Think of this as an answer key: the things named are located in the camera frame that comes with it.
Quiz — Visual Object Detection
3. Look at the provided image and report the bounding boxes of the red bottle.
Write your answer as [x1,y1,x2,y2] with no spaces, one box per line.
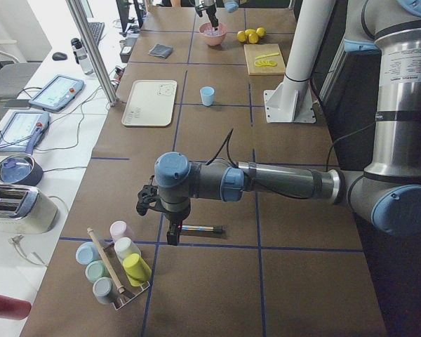
[0,295,32,320]

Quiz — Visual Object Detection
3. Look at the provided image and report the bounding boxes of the black keyboard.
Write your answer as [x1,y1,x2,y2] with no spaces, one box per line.
[88,22,105,46]

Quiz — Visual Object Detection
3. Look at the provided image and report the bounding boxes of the black computer mouse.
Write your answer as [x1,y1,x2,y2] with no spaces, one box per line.
[52,52,67,61]

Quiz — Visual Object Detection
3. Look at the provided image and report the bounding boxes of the light blue plastic cup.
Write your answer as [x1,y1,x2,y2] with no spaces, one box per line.
[200,86,215,106]

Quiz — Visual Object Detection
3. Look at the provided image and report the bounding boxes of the yellow lemon slices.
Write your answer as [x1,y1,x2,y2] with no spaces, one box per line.
[254,60,277,67]

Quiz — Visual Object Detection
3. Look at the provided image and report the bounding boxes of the blue cup on rack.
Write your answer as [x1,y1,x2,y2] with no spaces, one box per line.
[75,242,100,265]

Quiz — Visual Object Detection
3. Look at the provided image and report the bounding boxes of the grey cup on rack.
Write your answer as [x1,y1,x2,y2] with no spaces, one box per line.
[93,277,116,305]

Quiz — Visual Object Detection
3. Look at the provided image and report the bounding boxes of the clear water bottle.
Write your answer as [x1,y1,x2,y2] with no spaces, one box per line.
[71,38,94,75]

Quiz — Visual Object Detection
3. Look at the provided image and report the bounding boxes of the blue pot with lid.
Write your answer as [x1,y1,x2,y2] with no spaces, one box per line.
[0,153,44,186]

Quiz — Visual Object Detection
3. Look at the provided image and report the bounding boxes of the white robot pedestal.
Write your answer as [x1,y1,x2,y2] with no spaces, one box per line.
[264,0,341,123]

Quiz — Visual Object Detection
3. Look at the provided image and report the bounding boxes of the yellow lemon one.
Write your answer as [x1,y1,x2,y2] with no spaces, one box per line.
[236,30,246,43]

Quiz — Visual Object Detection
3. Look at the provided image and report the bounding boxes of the yellow lemon three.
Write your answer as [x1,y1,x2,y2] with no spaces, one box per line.
[244,29,256,36]

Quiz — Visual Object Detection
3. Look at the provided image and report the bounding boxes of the clear cup rack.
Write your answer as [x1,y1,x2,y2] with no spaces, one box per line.
[87,227,151,311]

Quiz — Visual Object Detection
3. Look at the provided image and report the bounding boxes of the yellow plastic knife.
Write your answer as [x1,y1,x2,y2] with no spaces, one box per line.
[255,52,280,60]

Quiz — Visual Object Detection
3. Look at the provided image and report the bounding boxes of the green cup on rack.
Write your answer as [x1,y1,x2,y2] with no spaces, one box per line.
[85,260,110,284]

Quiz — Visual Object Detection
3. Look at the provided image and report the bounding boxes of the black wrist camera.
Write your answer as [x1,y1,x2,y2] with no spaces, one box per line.
[135,185,163,216]

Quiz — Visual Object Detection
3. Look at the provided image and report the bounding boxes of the yellow lemon two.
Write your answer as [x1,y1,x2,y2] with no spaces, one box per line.
[246,32,260,44]

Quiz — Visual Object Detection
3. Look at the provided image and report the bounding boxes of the white cup on rack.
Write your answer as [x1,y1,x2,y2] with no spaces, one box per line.
[114,237,142,263]

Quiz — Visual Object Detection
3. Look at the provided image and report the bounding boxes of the near teach pendant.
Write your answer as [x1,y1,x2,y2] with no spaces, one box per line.
[0,110,50,152]

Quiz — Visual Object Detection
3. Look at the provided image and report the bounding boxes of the steel muddler black tip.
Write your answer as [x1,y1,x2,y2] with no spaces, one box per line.
[181,225,224,234]

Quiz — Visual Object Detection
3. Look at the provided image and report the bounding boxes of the aluminium frame post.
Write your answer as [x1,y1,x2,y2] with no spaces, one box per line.
[66,0,118,107]

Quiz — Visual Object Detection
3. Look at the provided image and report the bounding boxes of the grey folded cloth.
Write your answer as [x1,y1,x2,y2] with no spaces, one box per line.
[149,44,173,59]

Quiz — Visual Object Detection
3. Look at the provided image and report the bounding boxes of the cream bear tray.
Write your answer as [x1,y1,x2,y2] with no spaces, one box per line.
[121,80,178,127]

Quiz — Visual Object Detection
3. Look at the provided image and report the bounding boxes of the teach pendant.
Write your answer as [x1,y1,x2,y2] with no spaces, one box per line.
[29,74,84,112]
[0,110,50,152]

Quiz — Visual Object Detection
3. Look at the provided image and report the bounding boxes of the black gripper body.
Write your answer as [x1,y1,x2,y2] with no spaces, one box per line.
[165,212,189,226]

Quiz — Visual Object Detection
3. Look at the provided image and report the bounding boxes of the yellow lemon four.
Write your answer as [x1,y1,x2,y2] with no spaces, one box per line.
[255,27,266,38]

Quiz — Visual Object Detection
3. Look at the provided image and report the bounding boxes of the pink bowl of ice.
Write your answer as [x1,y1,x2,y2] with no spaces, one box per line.
[199,22,227,46]

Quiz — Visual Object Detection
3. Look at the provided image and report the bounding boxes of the yellow cup on rack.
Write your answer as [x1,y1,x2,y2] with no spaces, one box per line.
[123,253,152,286]

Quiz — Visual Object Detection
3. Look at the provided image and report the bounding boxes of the pink cup on rack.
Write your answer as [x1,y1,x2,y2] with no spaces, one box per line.
[109,220,135,242]

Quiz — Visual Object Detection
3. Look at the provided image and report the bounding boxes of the wooden cutting board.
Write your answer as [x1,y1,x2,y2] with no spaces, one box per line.
[244,44,286,76]

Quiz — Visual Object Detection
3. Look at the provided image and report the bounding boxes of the dark box with label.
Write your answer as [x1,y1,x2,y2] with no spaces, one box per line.
[119,37,138,63]

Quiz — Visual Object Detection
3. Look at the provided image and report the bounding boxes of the far teach pendant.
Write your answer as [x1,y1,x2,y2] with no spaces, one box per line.
[29,74,84,112]

